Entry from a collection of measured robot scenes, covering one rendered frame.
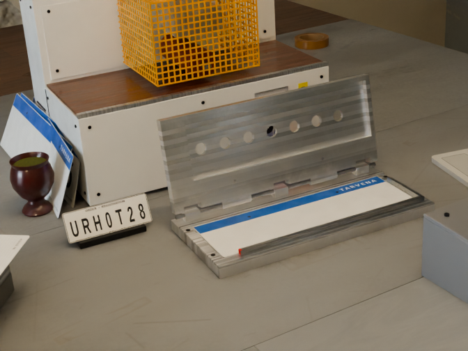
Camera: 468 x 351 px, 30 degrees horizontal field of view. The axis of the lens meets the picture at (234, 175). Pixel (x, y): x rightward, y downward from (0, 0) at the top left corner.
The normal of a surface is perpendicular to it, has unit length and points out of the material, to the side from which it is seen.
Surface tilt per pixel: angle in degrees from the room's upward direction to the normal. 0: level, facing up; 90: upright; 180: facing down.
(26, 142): 63
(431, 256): 90
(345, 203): 0
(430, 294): 0
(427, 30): 90
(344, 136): 79
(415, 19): 90
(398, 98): 0
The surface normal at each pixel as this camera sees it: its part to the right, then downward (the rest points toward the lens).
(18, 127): -0.81, -0.20
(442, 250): -0.86, 0.25
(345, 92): 0.43, 0.16
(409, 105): -0.06, -0.91
